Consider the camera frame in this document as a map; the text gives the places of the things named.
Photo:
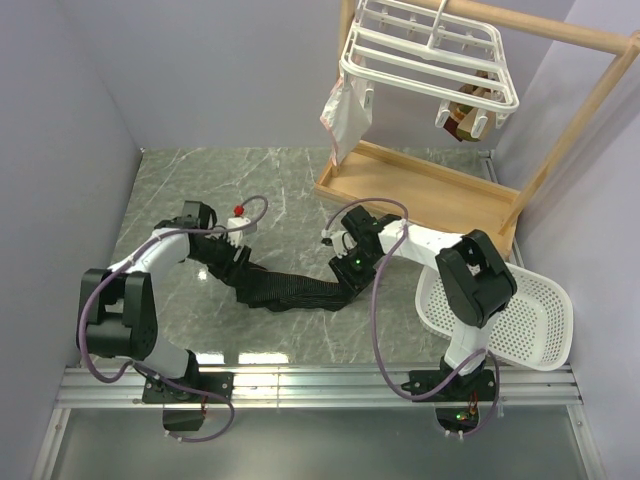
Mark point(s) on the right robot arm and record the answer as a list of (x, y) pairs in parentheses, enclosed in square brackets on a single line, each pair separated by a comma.
[(478, 285)]

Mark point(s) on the white perforated basket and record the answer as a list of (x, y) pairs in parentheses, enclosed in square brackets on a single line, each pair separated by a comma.
[(535, 331)]

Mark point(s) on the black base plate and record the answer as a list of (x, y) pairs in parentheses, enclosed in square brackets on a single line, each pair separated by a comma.
[(481, 385), (156, 391)]

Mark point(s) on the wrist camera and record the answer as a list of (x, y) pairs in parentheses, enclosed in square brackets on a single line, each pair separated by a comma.
[(341, 242), (239, 226)]

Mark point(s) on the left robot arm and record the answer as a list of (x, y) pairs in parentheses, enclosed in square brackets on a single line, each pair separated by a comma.
[(117, 323)]

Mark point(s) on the wooden rack with tray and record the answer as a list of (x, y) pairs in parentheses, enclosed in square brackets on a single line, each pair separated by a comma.
[(444, 199)]

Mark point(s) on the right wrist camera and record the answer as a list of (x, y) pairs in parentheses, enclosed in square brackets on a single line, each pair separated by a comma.
[(341, 242)]

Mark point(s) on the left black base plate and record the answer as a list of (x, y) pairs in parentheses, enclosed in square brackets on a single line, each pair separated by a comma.
[(156, 391)]

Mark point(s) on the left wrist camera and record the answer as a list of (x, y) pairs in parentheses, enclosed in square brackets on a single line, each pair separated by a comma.
[(239, 226)]

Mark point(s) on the black striped underwear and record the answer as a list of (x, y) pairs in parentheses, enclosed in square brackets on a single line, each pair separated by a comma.
[(257, 287)]

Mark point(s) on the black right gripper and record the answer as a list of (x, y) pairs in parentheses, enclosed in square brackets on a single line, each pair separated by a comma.
[(344, 273)]

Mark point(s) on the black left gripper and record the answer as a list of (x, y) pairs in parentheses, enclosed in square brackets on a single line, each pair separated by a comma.
[(229, 269)]

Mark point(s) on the white plastic clip hanger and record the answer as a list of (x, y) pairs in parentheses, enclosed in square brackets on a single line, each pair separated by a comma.
[(459, 61)]

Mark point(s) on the aluminium mounting rail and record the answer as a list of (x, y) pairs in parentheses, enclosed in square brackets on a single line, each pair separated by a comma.
[(298, 387)]

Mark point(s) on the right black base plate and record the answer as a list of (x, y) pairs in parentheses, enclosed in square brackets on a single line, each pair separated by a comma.
[(481, 385)]

